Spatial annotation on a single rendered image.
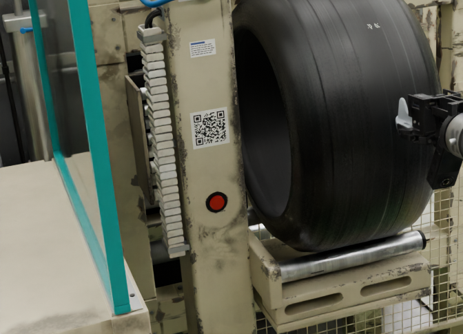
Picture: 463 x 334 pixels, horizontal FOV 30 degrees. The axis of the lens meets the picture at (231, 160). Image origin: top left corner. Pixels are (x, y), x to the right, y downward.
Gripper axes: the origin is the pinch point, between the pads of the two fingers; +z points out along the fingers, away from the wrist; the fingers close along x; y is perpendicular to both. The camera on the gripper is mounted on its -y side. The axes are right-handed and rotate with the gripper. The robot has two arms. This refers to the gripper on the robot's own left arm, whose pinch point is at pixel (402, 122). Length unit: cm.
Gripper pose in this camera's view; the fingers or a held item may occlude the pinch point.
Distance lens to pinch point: 160.2
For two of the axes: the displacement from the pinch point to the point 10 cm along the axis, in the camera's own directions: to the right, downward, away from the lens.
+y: -0.9, -9.6, -2.8
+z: -3.1, -2.4, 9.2
